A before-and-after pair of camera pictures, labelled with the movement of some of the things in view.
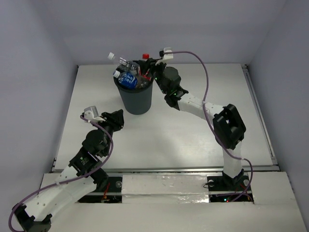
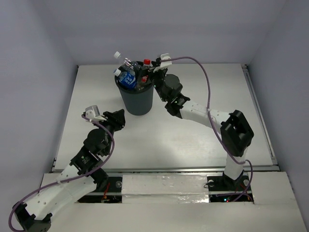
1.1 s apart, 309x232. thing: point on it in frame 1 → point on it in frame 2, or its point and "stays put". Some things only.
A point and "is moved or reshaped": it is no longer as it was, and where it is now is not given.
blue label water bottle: [127, 79] stays put
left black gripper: [115, 120] stays put
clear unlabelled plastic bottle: [130, 66] is moved or reshaped
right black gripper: [150, 64] → [151, 74]
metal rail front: [167, 169] stays put
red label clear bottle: [145, 76] is moved or reshaped
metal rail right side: [259, 115] stays put
